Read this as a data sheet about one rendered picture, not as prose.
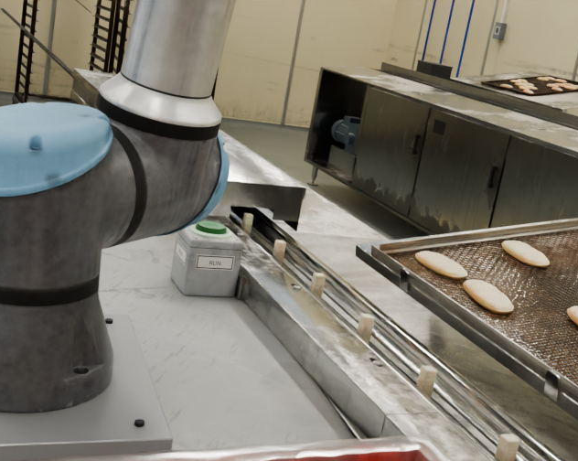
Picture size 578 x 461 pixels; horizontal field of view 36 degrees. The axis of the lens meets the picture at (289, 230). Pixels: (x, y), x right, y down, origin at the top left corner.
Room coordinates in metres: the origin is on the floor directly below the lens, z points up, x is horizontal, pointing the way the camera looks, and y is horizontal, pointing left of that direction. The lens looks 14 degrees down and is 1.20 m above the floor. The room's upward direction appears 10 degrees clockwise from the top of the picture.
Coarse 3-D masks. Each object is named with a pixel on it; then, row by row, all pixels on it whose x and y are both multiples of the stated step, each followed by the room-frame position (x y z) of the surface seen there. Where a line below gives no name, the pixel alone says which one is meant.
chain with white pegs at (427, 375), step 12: (60, 60) 3.32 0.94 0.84; (72, 72) 3.03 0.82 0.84; (252, 216) 1.35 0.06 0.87; (276, 240) 1.23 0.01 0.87; (276, 252) 1.22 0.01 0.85; (324, 276) 1.10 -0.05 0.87; (312, 288) 1.10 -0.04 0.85; (324, 300) 1.09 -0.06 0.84; (360, 324) 0.97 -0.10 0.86; (372, 324) 0.97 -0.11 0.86; (420, 372) 0.85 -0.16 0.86; (432, 372) 0.84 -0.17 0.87; (420, 384) 0.84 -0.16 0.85; (432, 384) 0.84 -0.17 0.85; (456, 420) 0.80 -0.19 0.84; (468, 432) 0.78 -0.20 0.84; (504, 444) 0.71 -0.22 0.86; (516, 444) 0.71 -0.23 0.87; (504, 456) 0.71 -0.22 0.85
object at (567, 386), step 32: (544, 224) 1.29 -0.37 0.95; (576, 224) 1.32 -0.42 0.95; (384, 256) 1.15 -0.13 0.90; (480, 256) 1.18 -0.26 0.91; (512, 256) 1.19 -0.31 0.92; (448, 288) 1.06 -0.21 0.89; (512, 288) 1.07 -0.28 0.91; (544, 288) 1.07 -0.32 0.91; (480, 320) 0.94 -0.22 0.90; (544, 320) 0.97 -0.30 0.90; (512, 352) 0.88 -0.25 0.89; (544, 352) 0.89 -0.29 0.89; (576, 352) 0.89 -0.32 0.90; (576, 384) 0.82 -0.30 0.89
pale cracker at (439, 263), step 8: (416, 256) 1.16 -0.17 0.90; (424, 256) 1.15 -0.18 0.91; (432, 256) 1.14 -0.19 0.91; (440, 256) 1.15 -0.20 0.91; (424, 264) 1.14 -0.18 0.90; (432, 264) 1.12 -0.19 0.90; (440, 264) 1.12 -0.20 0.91; (448, 264) 1.11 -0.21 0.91; (456, 264) 1.12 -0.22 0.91; (440, 272) 1.10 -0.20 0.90; (448, 272) 1.10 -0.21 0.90; (456, 272) 1.10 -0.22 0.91; (464, 272) 1.10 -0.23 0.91
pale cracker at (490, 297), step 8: (472, 280) 1.07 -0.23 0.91; (480, 280) 1.07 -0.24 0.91; (464, 288) 1.06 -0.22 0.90; (472, 288) 1.04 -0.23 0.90; (480, 288) 1.03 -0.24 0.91; (488, 288) 1.04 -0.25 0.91; (496, 288) 1.04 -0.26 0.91; (472, 296) 1.03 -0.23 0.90; (480, 296) 1.01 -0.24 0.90; (488, 296) 1.01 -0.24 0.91; (496, 296) 1.01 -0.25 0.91; (504, 296) 1.01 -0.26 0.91; (480, 304) 1.01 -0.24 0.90; (488, 304) 1.00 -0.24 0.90; (496, 304) 0.99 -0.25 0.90; (504, 304) 0.99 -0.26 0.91; (496, 312) 0.99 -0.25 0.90; (504, 312) 0.98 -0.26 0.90
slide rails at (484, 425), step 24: (240, 216) 1.41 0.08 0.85; (264, 240) 1.30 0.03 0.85; (336, 312) 1.02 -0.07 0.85; (360, 312) 1.04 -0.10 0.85; (360, 336) 0.96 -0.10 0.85; (384, 336) 0.97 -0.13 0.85; (408, 360) 0.91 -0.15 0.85; (456, 408) 0.80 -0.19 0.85; (480, 432) 0.77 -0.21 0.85; (528, 456) 0.73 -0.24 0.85
